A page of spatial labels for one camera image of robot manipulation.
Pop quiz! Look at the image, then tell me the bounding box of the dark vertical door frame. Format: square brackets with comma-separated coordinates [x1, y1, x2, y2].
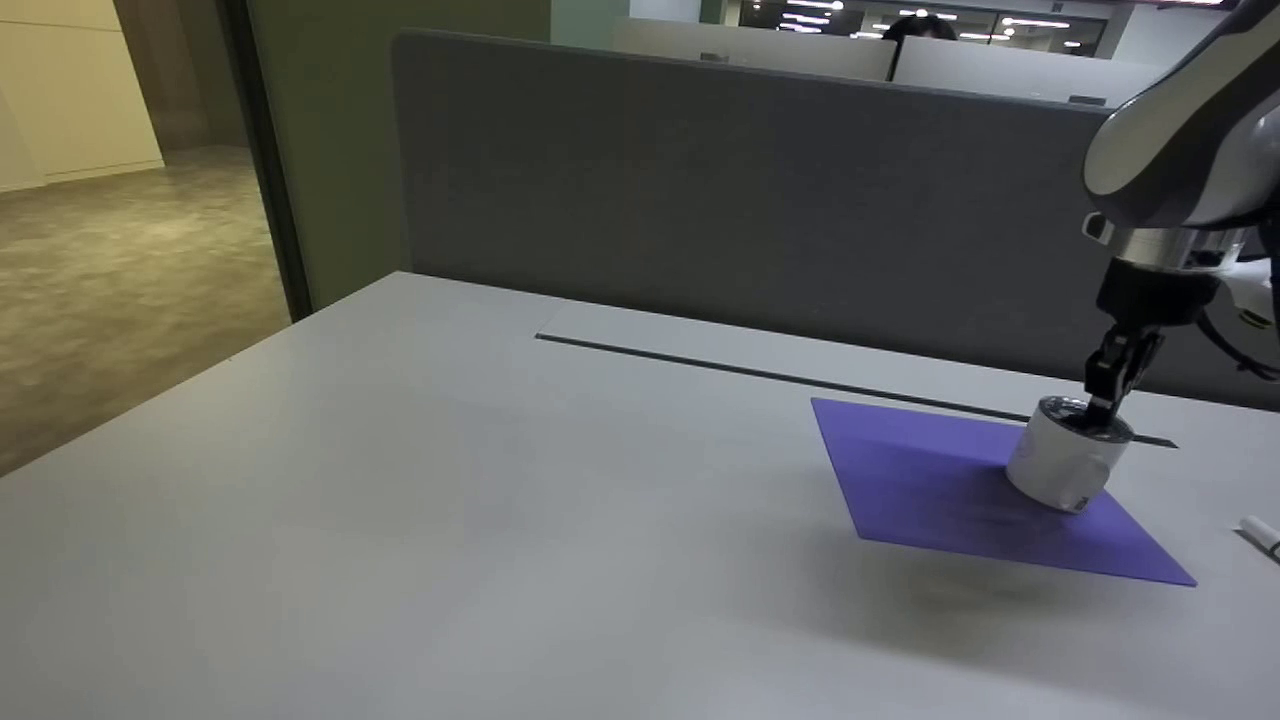
[218, 0, 319, 323]

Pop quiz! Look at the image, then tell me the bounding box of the white marker pen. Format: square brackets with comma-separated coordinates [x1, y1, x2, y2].
[1232, 512, 1280, 565]

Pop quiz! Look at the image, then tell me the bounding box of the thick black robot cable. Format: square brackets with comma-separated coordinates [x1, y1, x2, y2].
[1191, 218, 1280, 386]

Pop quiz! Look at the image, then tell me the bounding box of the white travel mug clear lid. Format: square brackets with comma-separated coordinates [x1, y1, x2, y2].
[1005, 394, 1135, 517]

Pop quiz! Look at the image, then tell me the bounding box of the white background desk divider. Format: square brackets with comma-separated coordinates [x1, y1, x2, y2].
[549, 14, 1165, 113]

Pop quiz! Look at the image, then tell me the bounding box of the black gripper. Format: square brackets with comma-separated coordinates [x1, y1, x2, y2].
[1080, 257, 1223, 429]

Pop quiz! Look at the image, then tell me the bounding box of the purple square mat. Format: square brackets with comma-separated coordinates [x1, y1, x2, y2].
[808, 395, 1200, 593]

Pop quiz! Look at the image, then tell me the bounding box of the grey fabric desk partition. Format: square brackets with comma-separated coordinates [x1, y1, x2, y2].
[388, 28, 1280, 415]

